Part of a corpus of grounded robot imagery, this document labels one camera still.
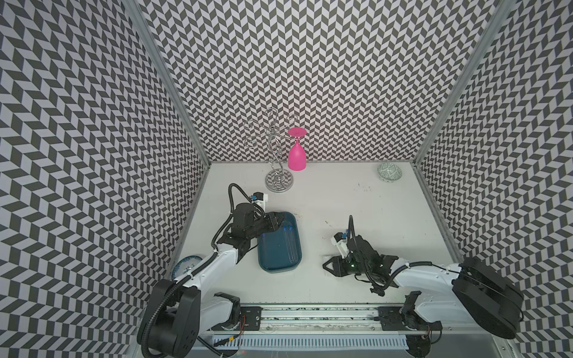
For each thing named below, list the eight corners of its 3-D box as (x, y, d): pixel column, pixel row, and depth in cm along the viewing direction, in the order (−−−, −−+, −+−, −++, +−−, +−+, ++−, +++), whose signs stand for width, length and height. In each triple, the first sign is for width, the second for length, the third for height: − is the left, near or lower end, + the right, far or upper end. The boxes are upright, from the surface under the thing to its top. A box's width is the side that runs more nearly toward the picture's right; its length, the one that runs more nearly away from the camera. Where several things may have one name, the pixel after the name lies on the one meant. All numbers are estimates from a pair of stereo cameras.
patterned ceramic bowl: (378, 181, 111) (381, 176, 108) (374, 168, 117) (377, 162, 113) (400, 181, 111) (403, 176, 108) (395, 168, 117) (398, 162, 113)
